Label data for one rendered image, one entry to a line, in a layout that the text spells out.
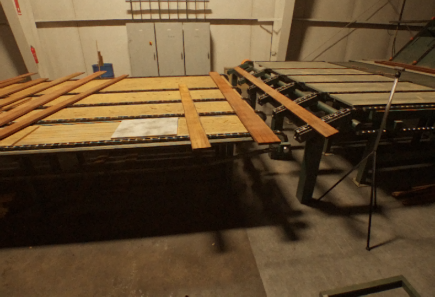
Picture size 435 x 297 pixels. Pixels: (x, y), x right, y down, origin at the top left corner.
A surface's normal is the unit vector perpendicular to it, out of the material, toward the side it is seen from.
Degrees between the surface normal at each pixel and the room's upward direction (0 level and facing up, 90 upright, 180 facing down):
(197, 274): 0
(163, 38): 90
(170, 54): 90
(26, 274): 0
